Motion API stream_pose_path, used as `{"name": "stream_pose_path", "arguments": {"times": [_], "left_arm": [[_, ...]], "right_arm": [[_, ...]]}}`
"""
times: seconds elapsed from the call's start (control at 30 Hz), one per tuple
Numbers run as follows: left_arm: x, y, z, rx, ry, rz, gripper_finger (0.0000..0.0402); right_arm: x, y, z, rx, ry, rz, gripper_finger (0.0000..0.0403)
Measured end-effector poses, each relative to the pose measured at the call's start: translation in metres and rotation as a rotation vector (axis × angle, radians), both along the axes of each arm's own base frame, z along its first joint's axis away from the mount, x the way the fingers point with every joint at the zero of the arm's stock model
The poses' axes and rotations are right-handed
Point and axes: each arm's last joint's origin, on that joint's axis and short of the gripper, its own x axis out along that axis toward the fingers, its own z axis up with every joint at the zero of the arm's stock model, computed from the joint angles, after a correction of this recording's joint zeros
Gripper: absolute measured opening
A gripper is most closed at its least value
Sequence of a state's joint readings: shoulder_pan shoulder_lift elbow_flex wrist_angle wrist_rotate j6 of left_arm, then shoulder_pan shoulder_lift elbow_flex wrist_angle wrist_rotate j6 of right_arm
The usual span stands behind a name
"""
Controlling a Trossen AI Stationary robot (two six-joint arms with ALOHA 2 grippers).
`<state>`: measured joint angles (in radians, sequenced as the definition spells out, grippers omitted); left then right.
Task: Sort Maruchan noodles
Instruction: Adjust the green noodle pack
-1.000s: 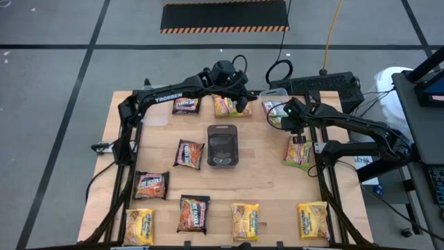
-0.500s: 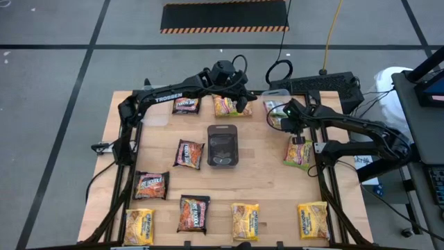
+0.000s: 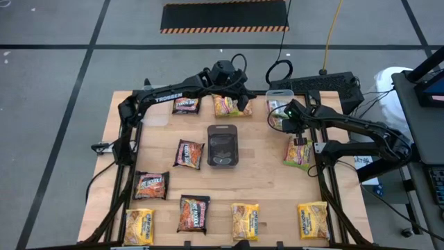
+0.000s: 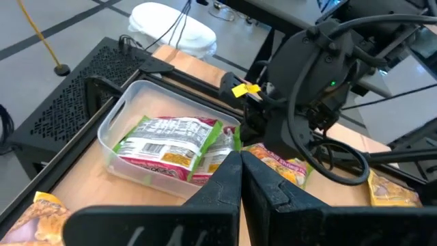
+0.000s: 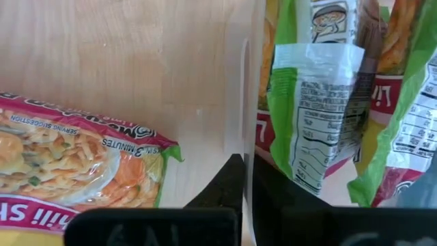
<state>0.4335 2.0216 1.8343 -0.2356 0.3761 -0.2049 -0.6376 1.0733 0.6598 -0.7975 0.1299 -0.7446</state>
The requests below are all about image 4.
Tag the yellow noodle packet top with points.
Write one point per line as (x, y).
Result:
(30, 222)

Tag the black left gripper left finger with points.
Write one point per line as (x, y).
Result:
(211, 222)

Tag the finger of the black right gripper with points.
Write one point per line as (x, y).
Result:
(254, 130)
(286, 136)

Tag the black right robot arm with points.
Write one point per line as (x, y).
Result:
(307, 58)

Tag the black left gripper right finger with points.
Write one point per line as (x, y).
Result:
(290, 222)

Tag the yellow creamy chicken ramen pack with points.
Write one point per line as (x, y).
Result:
(389, 193)

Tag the white plastic bag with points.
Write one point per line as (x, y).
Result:
(164, 24)

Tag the clear plastic bin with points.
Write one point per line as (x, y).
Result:
(136, 102)

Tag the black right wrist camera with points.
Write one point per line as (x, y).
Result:
(322, 112)

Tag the black aluminium table frame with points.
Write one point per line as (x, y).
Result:
(51, 174)

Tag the black perforated computer case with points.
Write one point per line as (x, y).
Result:
(68, 95)

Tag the yellow tape tag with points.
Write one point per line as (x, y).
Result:
(244, 89)

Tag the green lime chili noodle pack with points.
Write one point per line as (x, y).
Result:
(215, 157)
(170, 143)
(286, 169)

